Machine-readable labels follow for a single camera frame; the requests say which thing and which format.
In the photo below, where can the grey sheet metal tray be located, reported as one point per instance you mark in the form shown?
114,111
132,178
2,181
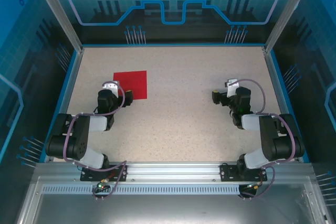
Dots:
168,208

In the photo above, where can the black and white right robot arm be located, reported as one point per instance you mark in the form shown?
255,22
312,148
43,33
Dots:
275,140

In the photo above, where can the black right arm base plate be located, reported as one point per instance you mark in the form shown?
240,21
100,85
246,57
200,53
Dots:
226,172

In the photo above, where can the aluminium frame post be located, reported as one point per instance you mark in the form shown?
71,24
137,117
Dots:
286,14
60,16

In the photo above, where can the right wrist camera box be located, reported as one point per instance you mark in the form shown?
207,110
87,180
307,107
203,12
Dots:
232,89

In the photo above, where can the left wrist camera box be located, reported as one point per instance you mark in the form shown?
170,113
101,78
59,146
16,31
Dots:
111,87

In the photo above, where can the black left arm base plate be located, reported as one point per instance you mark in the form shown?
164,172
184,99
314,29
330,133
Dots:
85,175

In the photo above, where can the aluminium mounting rail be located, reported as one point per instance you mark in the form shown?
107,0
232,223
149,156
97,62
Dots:
173,171

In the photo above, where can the blue printed side panel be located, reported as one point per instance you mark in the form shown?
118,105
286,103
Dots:
23,64
312,64

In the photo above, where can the red square paper sheet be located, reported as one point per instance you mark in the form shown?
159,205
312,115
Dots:
134,82

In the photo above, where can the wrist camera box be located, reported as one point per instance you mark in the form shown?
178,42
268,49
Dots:
111,87
232,89

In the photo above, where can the thin aluminium table edge rail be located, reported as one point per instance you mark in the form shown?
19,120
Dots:
173,46

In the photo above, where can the blue trimmed aluminium side rail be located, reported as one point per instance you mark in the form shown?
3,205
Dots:
67,98
280,98

